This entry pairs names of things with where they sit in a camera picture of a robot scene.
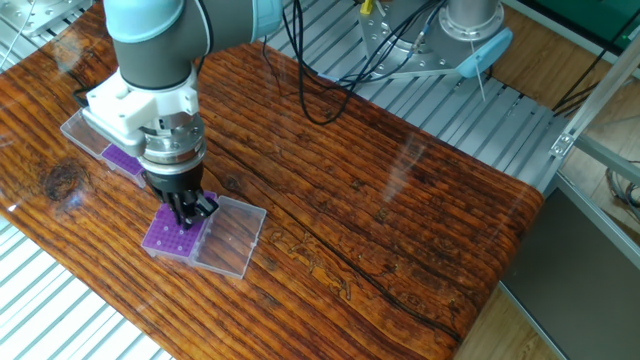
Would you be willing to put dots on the glossy wood grain mat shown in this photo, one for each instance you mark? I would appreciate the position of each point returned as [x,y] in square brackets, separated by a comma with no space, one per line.
[380,220]

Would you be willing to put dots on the aluminium frame profile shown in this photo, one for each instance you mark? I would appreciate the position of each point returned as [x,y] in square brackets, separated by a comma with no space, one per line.
[600,105]

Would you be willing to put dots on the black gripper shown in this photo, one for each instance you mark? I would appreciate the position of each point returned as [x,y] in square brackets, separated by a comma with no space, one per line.
[173,182]

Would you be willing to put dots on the green board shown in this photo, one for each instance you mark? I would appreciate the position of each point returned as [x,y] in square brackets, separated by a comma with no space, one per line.
[600,20]

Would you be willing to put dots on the light blue plastic piece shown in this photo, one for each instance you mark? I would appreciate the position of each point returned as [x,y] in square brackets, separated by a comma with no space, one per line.
[482,55]

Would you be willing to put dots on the thin white rod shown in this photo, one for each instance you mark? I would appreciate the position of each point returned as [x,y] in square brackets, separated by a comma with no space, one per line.
[480,82]

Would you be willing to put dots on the silver robot mounting plate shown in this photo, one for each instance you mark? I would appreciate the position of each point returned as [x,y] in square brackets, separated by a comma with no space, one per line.
[400,60]

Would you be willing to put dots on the silver corner bracket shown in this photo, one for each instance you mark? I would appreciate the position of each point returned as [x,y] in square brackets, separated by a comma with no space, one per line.
[562,145]

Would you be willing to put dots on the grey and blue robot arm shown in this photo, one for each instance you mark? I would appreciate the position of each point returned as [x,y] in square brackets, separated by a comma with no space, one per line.
[150,40]

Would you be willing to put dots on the silver ribbed wrist flange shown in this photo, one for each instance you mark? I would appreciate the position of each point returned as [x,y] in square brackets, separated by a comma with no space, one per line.
[172,145]

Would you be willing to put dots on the purple pipette tip holder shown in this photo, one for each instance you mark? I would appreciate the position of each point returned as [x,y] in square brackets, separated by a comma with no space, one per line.
[230,245]
[120,162]

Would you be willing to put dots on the yellow connector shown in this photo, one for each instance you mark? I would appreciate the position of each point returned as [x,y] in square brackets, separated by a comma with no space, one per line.
[367,6]

